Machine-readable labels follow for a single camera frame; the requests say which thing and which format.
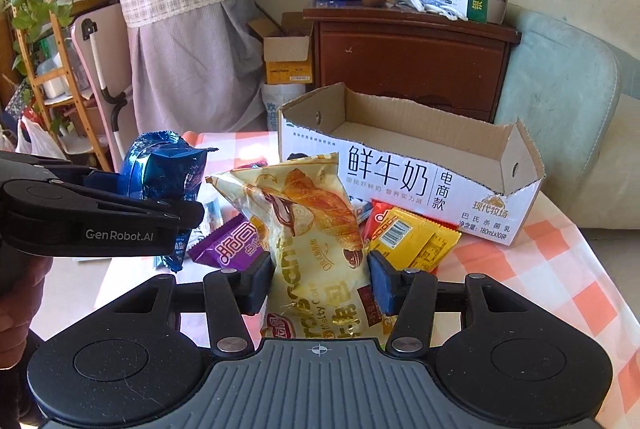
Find purple noodle snack bag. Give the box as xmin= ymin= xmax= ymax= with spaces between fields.
xmin=188 ymin=213 xmax=264 ymax=271

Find yellow waffle packet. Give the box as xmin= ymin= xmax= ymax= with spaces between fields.
xmin=369 ymin=207 xmax=461 ymax=272

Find red noodle snack bag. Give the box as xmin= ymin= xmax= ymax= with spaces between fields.
xmin=361 ymin=200 xmax=394 ymax=241

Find cream croissant bag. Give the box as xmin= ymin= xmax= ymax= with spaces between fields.
xmin=212 ymin=154 xmax=390 ymax=341

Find blue foil snack bag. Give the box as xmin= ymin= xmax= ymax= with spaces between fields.
xmin=110 ymin=131 xmax=217 ymax=272

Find white milk carton tray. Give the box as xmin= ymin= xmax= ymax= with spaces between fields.
xmin=279 ymin=83 xmax=544 ymax=246

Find person's left hand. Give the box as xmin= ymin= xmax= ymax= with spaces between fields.
xmin=0 ymin=257 xmax=53 ymax=371

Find white plastic bag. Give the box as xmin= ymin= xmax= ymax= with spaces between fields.
xmin=16 ymin=117 xmax=66 ymax=160

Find pink checkered tablecloth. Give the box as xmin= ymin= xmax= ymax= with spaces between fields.
xmin=94 ymin=130 xmax=640 ymax=429

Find pink folding chair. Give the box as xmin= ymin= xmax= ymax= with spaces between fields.
xmin=70 ymin=3 xmax=139 ymax=172

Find white plastic sack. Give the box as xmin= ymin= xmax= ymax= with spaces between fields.
xmin=262 ymin=83 xmax=306 ymax=131

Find beige sofa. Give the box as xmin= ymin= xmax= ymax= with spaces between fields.
xmin=544 ymin=94 xmax=640 ymax=230

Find wooden plant shelf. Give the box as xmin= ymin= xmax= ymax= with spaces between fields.
xmin=11 ymin=0 xmax=116 ymax=171

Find dark wooden cabinet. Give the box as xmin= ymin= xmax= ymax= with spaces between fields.
xmin=303 ymin=0 xmax=521 ymax=122

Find open cardboard box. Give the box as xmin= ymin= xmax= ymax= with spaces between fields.
xmin=248 ymin=12 xmax=314 ymax=85

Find light blue sofa cushion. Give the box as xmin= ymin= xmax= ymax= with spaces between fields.
xmin=495 ymin=5 xmax=620 ymax=178

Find white cloth gloves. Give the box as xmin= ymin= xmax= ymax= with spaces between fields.
xmin=389 ymin=0 xmax=466 ymax=22

